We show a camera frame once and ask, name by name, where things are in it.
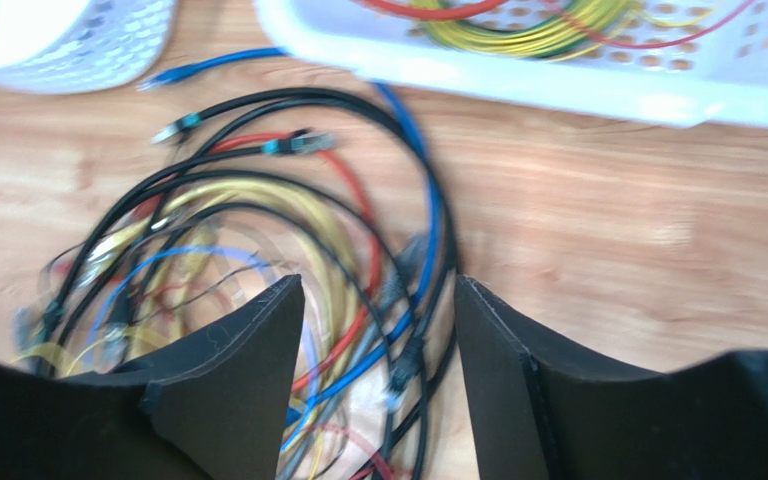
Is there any left white basket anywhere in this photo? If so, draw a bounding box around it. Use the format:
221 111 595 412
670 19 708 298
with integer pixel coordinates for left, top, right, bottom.
0 0 178 95

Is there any red ethernet cable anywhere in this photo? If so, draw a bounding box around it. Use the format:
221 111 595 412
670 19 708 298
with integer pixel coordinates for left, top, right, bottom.
127 131 385 394

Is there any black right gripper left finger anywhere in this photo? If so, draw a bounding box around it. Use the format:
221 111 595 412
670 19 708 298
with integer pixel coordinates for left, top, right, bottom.
0 275 305 479

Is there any white basket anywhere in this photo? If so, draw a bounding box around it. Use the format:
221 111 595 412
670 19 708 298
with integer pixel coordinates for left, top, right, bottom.
255 1 768 128
0 0 178 95

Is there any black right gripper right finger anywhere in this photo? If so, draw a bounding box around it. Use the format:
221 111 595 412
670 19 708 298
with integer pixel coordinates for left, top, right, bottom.
454 276 768 479

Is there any thin red wire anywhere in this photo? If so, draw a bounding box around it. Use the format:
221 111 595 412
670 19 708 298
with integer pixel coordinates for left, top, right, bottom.
357 0 758 51

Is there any black ethernet cable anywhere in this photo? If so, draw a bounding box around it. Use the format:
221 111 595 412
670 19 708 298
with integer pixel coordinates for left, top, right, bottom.
44 169 432 480

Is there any yellow ethernet cable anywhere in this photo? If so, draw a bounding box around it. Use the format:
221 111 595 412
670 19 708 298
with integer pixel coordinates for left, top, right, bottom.
11 178 359 480

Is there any right white basket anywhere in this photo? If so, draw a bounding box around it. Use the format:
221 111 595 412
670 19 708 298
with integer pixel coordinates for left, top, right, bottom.
255 1 768 128

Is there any long black cable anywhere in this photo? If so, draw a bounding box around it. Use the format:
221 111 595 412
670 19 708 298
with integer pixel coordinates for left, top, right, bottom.
31 86 462 480

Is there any yellow green wire coil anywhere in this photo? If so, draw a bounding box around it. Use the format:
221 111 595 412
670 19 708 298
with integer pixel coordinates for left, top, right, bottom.
410 0 711 61

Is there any thin coloured wire tangle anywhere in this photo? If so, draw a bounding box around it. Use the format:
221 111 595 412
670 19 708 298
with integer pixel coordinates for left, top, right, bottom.
37 244 399 480

